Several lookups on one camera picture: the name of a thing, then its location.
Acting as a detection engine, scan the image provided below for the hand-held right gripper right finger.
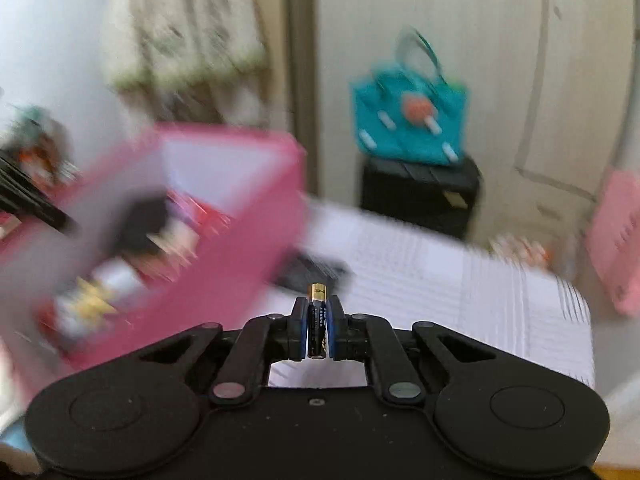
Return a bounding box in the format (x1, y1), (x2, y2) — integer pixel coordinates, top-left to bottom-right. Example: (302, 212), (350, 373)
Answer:
(327, 295), (498, 406)

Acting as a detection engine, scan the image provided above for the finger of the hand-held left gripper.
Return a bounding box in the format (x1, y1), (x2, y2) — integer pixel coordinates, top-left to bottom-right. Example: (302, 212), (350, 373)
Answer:
(0, 152), (76, 235)

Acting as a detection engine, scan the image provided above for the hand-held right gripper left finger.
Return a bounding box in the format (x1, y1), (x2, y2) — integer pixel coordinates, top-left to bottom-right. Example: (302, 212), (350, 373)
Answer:
(137, 296), (309, 407)

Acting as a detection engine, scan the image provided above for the black gold battery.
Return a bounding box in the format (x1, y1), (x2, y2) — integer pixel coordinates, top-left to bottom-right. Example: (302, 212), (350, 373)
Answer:
(306, 282), (328, 359)

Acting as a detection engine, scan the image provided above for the pink cardboard box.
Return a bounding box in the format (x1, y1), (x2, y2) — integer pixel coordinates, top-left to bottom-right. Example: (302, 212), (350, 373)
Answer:
(0, 122), (308, 376)

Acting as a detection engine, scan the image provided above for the small black box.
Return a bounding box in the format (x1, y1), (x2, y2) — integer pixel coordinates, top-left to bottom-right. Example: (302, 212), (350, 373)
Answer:
(117, 192), (171, 256)

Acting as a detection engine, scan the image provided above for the flat black battery pack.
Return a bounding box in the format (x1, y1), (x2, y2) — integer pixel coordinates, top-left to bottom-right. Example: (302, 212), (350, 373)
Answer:
(274, 254), (351, 293)

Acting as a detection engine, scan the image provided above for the cabinet clutter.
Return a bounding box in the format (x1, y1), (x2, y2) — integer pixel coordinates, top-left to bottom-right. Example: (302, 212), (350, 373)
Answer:
(0, 105), (76, 186)

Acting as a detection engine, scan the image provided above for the striped white tablecloth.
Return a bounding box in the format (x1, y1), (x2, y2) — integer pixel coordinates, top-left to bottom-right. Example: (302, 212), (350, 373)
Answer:
(260, 192), (596, 391)

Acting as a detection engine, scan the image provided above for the red printed box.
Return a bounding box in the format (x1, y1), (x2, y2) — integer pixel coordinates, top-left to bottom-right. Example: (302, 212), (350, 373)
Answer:
(165, 187), (236, 281)

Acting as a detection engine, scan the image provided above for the black suitcase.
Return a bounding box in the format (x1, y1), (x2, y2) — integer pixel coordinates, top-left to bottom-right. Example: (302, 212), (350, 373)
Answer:
(361, 152), (483, 241)

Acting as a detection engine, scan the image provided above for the white orange paper bag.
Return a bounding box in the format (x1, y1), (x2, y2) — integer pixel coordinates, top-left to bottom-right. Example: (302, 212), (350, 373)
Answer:
(490, 232), (553, 268)

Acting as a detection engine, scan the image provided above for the teal felt handbag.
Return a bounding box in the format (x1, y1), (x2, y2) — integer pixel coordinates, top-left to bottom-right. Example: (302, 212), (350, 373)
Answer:
(350, 27), (470, 167)

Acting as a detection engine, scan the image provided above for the cream knit cardigan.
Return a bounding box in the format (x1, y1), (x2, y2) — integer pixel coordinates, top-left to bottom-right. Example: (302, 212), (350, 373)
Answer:
(102, 0), (268, 91)

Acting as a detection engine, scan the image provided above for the pink paper bag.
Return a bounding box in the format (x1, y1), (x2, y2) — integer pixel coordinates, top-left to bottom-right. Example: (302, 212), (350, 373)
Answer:
(585, 169), (640, 317)

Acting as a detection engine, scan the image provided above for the beige wardrobe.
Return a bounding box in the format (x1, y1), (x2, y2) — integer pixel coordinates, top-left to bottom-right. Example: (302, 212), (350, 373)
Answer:
(285, 0), (640, 281)

